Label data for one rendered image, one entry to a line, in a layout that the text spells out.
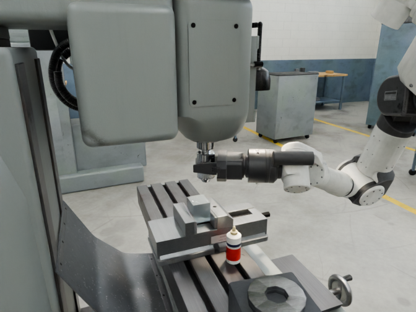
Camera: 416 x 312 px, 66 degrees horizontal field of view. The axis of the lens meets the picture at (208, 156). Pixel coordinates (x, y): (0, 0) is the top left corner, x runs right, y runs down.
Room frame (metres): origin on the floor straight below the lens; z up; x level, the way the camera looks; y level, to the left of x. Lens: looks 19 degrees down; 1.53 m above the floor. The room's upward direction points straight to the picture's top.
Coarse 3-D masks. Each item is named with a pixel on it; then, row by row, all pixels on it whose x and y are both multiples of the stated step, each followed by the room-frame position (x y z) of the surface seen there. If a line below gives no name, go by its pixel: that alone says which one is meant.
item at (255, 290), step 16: (288, 272) 0.47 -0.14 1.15; (240, 288) 0.43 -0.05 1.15; (256, 288) 0.42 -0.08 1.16; (272, 288) 0.42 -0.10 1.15; (288, 288) 0.42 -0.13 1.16; (304, 288) 0.43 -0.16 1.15; (240, 304) 0.40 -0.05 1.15; (256, 304) 0.38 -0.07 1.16; (272, 304) 0.38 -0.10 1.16; (288, 304) 0.38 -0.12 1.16; (304, 304) 0.38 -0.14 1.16
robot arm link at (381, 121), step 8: (384, 120) 0.80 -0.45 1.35; (392, 120) 0.80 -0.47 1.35; (400, 120) 0.80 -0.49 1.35; (408, 120) 0.80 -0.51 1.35; (384, 128) 0.80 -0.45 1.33; (392, 128) 0.78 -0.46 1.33; (400, 128) 0.78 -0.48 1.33; (408, 128) 0.79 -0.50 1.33; (400, 136) 0.78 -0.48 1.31; (408, 136) 0.78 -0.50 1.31
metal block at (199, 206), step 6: (192, 198) 0.86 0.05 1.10; (198, 198) 0.86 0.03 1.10; (204, 198) 0.86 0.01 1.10; (192, 204) 0.82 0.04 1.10; (198, 204) 0.82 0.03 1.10; (204, 204) 0.82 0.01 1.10; (192, 210) 0.82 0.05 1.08; (198, 210) 0.82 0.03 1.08; (204, 210) 0.82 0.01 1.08; (198, 216) 0.82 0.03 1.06; (204, 216) 0.82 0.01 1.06; (198, 222) 0.82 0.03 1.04
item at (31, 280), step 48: (0, 48) 0.50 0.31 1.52; (0, 96) 0.49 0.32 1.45; (0, 144) 0.49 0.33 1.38; (48, 144) 0.74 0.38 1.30; (0, 192) 0.47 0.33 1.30; (48, 192) 0.62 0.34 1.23; (0, 240) 0.46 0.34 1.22; (48, 240) 0.52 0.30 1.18; (0, 288) 0.45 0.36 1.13; (48, 288) 0.50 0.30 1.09
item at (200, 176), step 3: (198, 159) 0.77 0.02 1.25; (201, 159) 0.77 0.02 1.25; (204, 159) 0.77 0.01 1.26; (207, 159) 0.77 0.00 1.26; (210, 159) 0.77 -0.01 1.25; (213, 159) 0.77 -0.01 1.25; (198, 162) 0.77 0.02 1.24; (201, 162) 0.77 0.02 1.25; (204, 162) 0.77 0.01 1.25; (207, 162) 0.77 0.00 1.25; (210, 162) 0.77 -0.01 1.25; (198, 174) 0.78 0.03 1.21; (201, 174) 0.77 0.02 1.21; (204, 174) 0.77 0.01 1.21; (198, 177) 0.78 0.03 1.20; (201, 177) 0.77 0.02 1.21; (204, 177) 0.77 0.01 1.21; (207, 177) 0.77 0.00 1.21; (210, 177) 0.77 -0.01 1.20; (213, 177) 0.78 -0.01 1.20
